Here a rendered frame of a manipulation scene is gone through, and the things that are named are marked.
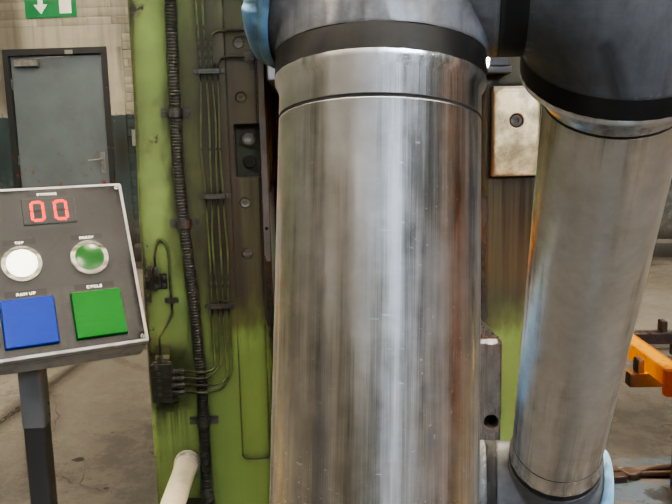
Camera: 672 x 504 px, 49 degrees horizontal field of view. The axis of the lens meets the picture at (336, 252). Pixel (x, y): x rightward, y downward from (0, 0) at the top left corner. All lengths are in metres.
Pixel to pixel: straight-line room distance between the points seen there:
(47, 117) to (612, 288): 7.73
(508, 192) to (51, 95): 6.92
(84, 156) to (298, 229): 7.62
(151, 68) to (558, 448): 1.04
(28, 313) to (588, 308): 0.86
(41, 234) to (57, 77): 6.85
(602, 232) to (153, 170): 1.08
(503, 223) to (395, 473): 1.17
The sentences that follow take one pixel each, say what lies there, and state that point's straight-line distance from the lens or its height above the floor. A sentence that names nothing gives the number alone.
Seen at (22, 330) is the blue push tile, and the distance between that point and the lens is 1.19.
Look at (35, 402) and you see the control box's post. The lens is 1.35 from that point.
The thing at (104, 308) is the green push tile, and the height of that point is 1.01.
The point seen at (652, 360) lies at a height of 0.95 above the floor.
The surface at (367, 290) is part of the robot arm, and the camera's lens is 0.35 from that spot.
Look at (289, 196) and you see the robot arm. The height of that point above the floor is 1.25.
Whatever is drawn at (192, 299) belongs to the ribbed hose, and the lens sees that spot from 1.46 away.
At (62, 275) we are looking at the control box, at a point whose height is 1.07.
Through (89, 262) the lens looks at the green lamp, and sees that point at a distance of 1.24.
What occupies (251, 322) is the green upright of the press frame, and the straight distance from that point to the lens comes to 1.49.
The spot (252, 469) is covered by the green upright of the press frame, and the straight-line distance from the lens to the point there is 1.59.
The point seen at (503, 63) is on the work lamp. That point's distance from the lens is 1.45.
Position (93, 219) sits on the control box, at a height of 1.15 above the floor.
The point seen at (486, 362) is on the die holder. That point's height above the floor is 0.87.
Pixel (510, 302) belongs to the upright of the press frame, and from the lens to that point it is 1.53.
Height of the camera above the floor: 1.28
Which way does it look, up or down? 9 degrees down
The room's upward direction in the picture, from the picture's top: 1 degrees counter-clockwise
